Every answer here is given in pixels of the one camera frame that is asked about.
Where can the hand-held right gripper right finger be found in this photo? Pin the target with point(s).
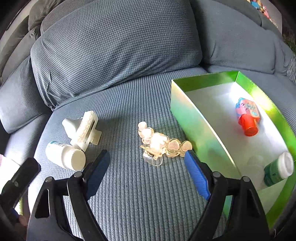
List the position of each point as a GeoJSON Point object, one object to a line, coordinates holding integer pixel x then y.
{"type": "Point", "coordinates": [196, 176]}

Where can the white hair claw clip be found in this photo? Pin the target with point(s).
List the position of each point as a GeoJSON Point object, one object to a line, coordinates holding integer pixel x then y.
{"type": "Point", "coordinates": [81, 132]}

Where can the colourful printed cloth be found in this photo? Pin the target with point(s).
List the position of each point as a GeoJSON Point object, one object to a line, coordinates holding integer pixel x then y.
{"type": "Point", "coordinates": [261, 7]}

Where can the grey sofa cushion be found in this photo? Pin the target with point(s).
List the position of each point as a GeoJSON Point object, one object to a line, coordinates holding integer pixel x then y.
{"type": "Point", "coordinates": [240, 39]}
{"type": "Point", "coordinates": [115, 51]}
{"type": "Point", "coordinates": [20, 97]}

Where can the red swab bottle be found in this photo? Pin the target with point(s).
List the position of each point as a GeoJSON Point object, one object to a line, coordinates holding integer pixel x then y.
{"type": "Point", "coordinates": [248, 125]}

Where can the grey sofa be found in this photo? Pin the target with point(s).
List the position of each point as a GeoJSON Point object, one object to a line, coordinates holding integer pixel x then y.
{"type": "Point", "coordinates": [138, 97]}

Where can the green label white bottle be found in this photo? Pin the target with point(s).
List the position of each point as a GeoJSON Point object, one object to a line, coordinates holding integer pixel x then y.
{"type": "Point", "coordinates": [275, 173]}

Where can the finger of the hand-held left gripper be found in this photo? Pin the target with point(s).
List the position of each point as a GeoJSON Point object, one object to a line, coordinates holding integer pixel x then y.
{"type": "Point", "coordinates": [20, 180]}
{"type": "Point", "coordinates": [9, 220]}

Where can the small blue label white bottle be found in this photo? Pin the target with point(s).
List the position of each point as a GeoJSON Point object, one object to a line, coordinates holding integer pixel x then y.
{"type": "Point", "coordinates": [62, 155]}

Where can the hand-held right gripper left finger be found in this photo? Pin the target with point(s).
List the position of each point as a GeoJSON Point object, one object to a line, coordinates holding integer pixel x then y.
{"type": "Point", "coordinates": [97, 171]}

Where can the green iridescent cardboard box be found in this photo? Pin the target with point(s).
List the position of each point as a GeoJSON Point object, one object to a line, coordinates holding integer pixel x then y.
{"type": "Point", "coordinates": [198, 129]}

